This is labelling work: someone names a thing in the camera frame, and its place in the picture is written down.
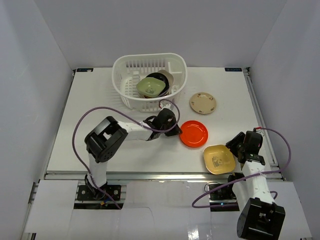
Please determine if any yellow square panda plate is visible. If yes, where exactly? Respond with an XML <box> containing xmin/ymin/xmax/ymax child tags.
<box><xmin>203</xmin><ymin>144</ymin><xmax>236</xmax><ymax>175</ymax></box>

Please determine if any orange round plate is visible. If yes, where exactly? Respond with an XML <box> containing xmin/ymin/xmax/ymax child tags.
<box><xmin>179</xmin><ymin>120</ymin><xmax>209</xmax><ymax>148</ymax></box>

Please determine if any black round plate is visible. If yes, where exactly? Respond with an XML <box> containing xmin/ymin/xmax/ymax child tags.
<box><xmin>147</xmin><ymin>72</ymin><xmax>170</xmax><ymax>97</ymax></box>

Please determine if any green square panda plate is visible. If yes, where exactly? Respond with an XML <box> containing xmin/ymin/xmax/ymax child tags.
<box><xmin>136</xmin><ymin>77</ymin><xmax>166</xmax><ymax>98</ymax></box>

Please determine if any cream square panda plate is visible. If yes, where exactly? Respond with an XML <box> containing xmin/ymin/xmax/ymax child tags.
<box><xmin>158</xmin><ymin>69</ymin><xmax>175</xmax><ymax>97</ymax></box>

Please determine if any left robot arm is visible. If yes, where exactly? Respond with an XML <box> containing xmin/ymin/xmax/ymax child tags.
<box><xmin>84</xmin><ymin>108</ymin><xmax>183</xmax><ymax>200</ymax></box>

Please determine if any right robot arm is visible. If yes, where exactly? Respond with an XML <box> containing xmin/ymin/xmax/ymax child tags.
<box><xmin>225</xmin><ymin>129</ymin><xmax>286</xmax><ymax>240</ymax></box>

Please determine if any white plastic bin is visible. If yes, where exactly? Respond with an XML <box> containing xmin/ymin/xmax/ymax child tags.
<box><xmin>111</xmin><ymin>53</ymin><xmax>188</xmax><ymax>113</ymax></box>

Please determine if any beige round floral plate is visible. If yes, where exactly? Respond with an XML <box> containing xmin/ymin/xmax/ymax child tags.
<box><xmin>189</xmin><ymin>92</ymin><xmax>217</xmax><ymax>115</ymax></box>

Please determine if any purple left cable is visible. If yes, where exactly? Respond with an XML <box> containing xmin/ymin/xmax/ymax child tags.
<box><xmin>72</xmin><ymin>99</ymin><xmax>182</xmax><ymax>210</ymax></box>

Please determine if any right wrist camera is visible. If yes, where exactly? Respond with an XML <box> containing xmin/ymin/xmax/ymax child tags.
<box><xmin>252</xmin><ymin>126</ymin><xmax>265</xmax><ymax>137</ymax></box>

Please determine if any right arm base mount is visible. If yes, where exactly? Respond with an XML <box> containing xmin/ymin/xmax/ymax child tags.
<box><xmin>209</xmin><ymin>186</ymin><xmax>240</xmax><ymax>212</ymax></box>

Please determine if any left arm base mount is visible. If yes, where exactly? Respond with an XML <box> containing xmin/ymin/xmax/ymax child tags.
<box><xmin>76</xmin><ymin>184</ymin><xmax>122</xmax><ymax>201</ymax></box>

